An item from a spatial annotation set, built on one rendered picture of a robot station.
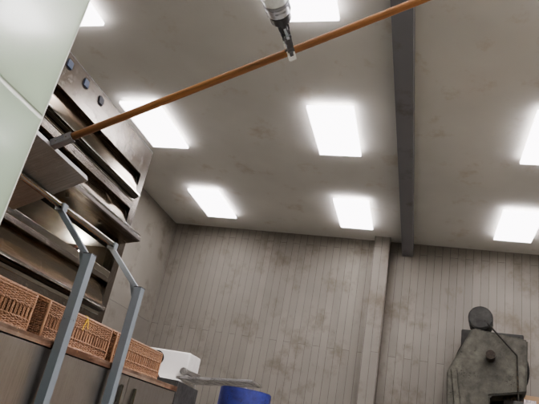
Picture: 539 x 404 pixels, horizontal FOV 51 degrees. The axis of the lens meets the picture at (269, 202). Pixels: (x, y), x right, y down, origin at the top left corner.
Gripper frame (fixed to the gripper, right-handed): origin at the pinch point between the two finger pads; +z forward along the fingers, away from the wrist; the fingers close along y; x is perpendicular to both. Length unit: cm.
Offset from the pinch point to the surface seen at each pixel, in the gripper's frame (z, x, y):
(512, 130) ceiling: 471, 254, -177
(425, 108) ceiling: 429, 161, -224
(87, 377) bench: 69, -131, 72
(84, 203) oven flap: 86, -130, -29
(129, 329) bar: 83, -114, 51
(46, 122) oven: 47, -126, -58
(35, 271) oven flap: 74, -155, 8
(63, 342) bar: 35, -122, 66
